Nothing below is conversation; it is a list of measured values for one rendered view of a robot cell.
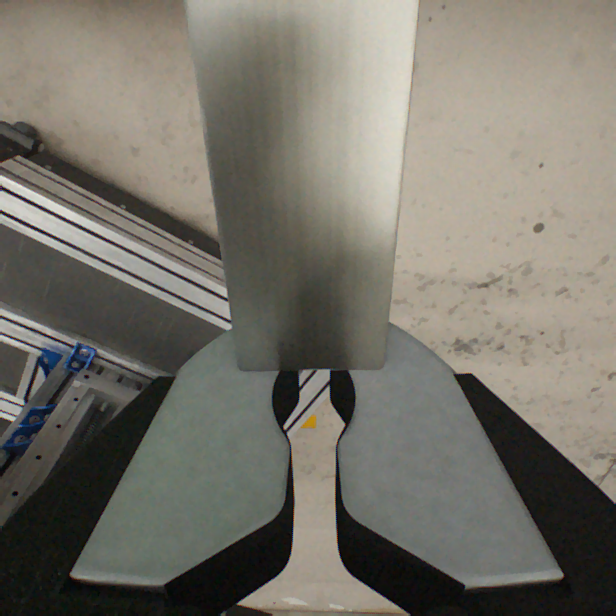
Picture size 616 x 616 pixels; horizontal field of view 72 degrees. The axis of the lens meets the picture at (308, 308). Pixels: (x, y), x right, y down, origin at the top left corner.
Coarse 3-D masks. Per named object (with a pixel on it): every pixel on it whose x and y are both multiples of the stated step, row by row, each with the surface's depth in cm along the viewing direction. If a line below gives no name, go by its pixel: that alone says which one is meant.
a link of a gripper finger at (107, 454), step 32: (160, 384) 8; (128, 416) 8; (96, 448) 7; (128, 448) 7; (64, 480) 7; (96, 480) 7; (32, 512) 6; (64, 512) 6; (96, 512) 6; (0, 544) 6; (32, 544) 6; (64, 544) 6; (0, 576) 5; (32, 576) 5; (64, 576) 5; (0, 608) 5; (32, 608) 5; (64, 608) 5; (96, 608) 5; (128, 608) 5; (160, 608) 5
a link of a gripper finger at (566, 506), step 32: (480, 384) 8; (480, 416) 7; (512, 416) 7; (512, 448) 7; (544, 448) 7; (512, 480) 6; (544, 480) 6; (576, 480) 6; (544, 512) 6; (576, 512) 6; (608, 512) 6; (576, 544) 6; (608, 544) 6; (576, 576) 5; (608, 576) 5; (480, 608) 5; (512, 608) 5; (544, 608) 5; (576, 608) 5; (608, 608) 5
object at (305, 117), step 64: (192, 0) 5; (256, 0) 5; (320, 0) 5; (384, 0) 5; (192, 64) 6; (256, 64) 6; (320, 64) 6; (384, 64) 6; (256, 128) 6; (320, 128) 6; (384, 128) 6; (256, 192) 7; (320, 192) 7; (384, 192) 7; (256, 256) 7; (320, 256) 7; (384, 256) 7; (256, 320) 8; (320, 320) 8; (384, 320) 8
